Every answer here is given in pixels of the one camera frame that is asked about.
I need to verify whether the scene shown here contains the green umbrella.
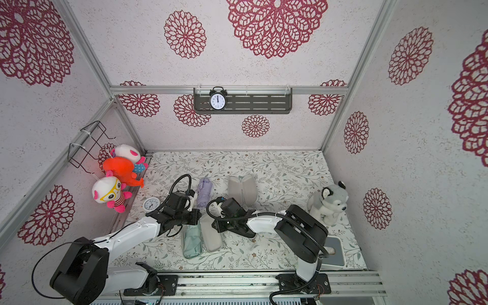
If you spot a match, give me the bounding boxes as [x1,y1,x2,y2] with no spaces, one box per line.
[182,224,202,259]

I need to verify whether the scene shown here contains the white alarm clock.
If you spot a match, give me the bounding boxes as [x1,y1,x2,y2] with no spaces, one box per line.
[142,197,161,213]

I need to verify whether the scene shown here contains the grey tray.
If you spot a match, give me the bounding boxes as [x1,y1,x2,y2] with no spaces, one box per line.
[321,236,346,271]

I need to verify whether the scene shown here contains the white pink plush top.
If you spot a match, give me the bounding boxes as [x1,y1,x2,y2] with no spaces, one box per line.
[110,144,149,174]

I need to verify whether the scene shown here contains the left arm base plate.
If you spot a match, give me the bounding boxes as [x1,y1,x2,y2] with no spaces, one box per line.
[122,275,179,297]

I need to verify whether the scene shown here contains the orange plush toy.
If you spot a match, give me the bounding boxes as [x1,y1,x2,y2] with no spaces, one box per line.
[102,156,144,188]

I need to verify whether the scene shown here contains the white plush with glasses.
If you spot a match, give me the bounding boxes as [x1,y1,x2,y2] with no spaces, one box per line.
[91,175,132,213]

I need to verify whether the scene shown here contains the black alarm clock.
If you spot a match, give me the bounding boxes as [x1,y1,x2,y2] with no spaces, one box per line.
[209,86,227,111]

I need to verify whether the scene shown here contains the floral table mat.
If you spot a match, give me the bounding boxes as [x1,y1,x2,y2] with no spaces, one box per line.
[110,150,367,272]

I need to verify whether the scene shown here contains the grey wall shelf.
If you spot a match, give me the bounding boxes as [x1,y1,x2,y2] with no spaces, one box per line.
[193,87,293,115]

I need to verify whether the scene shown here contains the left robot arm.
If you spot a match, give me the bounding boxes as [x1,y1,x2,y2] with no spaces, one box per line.
[49,186,202,304]

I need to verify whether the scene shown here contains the black umbrella case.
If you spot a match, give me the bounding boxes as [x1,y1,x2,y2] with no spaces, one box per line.
[230,225,256,238]

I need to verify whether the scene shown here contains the husky plush toy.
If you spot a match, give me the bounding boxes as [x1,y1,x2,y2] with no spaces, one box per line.
[307,181,349,226]

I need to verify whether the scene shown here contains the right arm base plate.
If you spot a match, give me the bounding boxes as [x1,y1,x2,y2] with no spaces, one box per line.
[275,273,332,295]

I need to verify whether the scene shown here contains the purple folded umbrella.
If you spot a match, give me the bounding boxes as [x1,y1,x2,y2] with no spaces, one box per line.
[196,177,213,209]

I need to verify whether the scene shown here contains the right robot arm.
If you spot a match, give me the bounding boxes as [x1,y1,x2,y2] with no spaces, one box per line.
[205,197,330,304]

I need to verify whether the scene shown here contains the black wire rack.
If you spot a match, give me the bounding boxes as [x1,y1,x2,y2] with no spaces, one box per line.
[66,120,116,174]

